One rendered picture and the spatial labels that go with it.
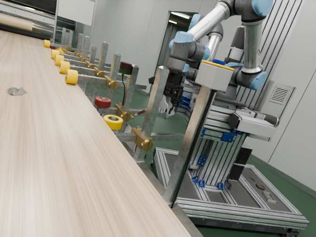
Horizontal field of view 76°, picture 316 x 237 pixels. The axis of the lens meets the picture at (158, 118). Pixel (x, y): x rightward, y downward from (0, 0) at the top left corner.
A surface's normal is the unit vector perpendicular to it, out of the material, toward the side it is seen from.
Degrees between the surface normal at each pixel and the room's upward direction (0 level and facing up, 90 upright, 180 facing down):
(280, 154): 90
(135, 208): 0
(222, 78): 90
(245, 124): 90
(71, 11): 90
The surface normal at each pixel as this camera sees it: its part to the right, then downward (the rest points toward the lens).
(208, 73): -0.82, -0.04
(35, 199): 0.26, -0.91
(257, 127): 0.13, 0.35
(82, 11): 0.51, 0.40
